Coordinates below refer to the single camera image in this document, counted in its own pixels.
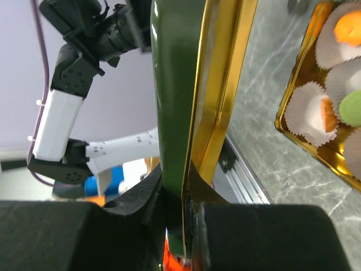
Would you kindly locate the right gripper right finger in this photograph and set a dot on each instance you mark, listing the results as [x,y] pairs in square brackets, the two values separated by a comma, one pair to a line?
[225,236]

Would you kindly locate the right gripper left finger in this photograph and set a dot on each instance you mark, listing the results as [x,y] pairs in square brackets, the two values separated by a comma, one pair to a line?
[128,233]

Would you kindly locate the orange flower cookie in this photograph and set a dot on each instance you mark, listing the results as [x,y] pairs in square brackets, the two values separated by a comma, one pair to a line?
[328,117]

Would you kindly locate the green round cookie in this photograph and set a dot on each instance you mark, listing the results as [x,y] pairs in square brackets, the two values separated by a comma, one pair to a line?
[349,109]

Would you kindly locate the gold cookie tin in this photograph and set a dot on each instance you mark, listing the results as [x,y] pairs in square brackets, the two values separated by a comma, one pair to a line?
[305,70]

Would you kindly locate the gold tin lid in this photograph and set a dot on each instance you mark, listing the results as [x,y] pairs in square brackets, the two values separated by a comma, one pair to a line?
[198,49]

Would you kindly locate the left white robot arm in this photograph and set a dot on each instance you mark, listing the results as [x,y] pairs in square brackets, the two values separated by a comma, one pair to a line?
[74,37]

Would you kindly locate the blue box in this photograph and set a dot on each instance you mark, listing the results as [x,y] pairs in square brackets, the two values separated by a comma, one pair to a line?
[106,183]

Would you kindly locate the white paper cup bottom-left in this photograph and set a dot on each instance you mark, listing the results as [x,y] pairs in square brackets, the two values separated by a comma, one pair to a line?
[303,115]

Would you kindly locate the white paper cup bottom-right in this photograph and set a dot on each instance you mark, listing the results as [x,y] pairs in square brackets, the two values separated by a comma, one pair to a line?
[352,153]

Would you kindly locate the white paper cup centre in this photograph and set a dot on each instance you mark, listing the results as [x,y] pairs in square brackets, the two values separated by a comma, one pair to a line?
[342,80]

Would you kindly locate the white paper cup top-left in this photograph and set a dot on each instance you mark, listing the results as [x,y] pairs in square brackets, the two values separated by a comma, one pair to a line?
[329,52]

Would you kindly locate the aluminium rail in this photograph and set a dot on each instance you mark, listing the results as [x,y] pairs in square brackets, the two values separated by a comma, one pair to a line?
[235,180]

